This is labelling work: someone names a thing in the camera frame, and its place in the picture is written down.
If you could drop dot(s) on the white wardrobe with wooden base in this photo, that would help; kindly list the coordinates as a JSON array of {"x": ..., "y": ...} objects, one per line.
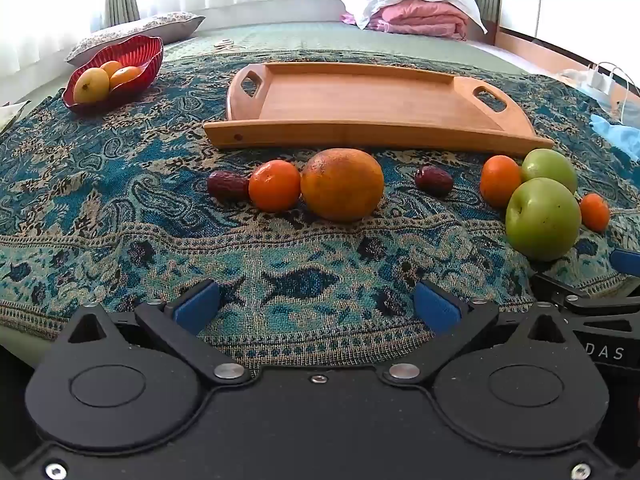
[{"x": 530, "y": 46}]

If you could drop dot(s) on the large orange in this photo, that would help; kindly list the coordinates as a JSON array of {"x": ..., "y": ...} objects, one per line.
[{"x": 342, "y": 185}]

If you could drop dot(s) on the white bag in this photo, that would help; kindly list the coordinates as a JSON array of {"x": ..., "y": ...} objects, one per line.
[{"x": 600, "y": 79}]

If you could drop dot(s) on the green quilted mat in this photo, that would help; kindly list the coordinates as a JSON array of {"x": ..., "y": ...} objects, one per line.
[{"x": 310, "y": 35}]

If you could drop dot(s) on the green apple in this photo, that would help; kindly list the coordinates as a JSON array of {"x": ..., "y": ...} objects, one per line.
[
  {"x": 550, "y": 166},
  {"x": 542, "y": 220}
]

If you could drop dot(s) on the dark red date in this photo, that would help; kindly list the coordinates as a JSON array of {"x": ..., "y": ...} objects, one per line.
[
  {"x": 227, "y": 186},
  {"x": 434, "y": 180}
]

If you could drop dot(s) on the small tangerine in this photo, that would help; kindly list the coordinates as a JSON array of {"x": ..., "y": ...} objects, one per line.
[{"x": 595, "y": 213}]

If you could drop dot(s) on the orange in bowl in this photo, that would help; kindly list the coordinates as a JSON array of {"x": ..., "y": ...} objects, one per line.
[
  {"x": 126, "y": 76},
  {"x": 111, "y": 67}
]

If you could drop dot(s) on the pink folded quilt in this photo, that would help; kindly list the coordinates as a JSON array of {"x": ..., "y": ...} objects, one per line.
[{"x": 415, "y": 21}]

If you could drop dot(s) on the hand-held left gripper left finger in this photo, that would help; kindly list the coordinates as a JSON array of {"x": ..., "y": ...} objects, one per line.
[{"x": 197, "y": 307}]

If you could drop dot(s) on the yellow pear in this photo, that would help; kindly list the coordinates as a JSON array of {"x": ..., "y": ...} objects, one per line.
[{"x": 91, "y": 85}]

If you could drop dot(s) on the light blue cloth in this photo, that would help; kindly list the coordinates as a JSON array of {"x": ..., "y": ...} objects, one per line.
[{"x": 620, "y": 135}]

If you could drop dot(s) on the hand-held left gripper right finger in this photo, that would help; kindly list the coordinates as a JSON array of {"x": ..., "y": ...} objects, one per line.
[{"x": 436, "y": 307}]

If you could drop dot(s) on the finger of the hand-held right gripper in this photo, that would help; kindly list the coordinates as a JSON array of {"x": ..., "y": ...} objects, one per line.
[
  {"x": 550, "y": 286},
  {"x": 626, "y": 263}
]

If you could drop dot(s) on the blue patterned blanket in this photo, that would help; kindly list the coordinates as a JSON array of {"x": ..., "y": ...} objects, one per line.
[{"x": 125, "y": 210}]

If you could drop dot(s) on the wooden tray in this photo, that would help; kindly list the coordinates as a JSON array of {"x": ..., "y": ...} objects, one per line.
[{"x": 375, "y": 100}]

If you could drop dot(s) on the floral pillow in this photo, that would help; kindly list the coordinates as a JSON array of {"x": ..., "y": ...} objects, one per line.
[{"x": 150, "y": 27}]

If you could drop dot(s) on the red ribbed bowl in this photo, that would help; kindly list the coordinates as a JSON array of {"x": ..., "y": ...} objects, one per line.
[{"x": 142, "y": 52}]

